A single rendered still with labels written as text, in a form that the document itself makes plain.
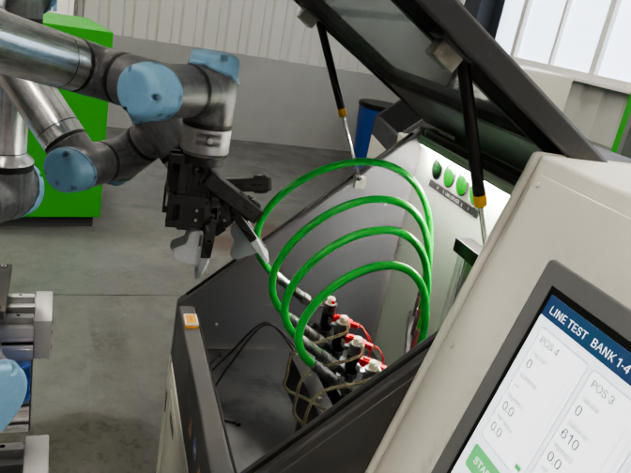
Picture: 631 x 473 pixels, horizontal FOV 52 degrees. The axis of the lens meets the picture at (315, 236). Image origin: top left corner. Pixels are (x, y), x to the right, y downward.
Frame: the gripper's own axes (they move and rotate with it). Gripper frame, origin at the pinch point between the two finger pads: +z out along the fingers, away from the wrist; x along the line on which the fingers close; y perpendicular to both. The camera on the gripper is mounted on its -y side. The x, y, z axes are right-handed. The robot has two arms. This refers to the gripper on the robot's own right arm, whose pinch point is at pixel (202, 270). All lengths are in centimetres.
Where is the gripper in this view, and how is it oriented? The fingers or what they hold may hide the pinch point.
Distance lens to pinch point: 109.7
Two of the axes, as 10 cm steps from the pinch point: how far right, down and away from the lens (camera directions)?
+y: -9.4, -0.7, -3.2
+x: 2.8, 3.7, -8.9
